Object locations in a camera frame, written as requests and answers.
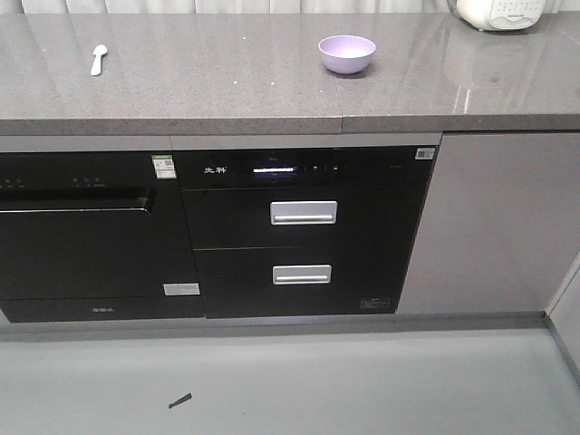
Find lilac plastic bowl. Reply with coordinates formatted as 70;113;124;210
318;34;376;75

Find pale green plastic spoon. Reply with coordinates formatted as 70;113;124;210
90;43;108;76

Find black drawer disinfection cabinet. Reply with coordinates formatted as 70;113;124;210
174;146;436;318

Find black tape strip far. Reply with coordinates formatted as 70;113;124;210
168;393;193;409

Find grey cabinet door panel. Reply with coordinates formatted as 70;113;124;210
398;132;579;314

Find white rice cooker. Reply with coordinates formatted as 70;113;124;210
447;0;564;33

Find white side cabinet panels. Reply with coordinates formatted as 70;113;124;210
546;254;579;370

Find white curtain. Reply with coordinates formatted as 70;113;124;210
1;0;455;15

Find upper silver drawer handle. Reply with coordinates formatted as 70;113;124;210
270;200;338;226

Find silver drawer handle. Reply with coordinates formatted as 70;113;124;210
272;265;333;285
270;200;338;226

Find lower silver drawer handle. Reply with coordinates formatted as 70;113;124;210
272;265;333;285

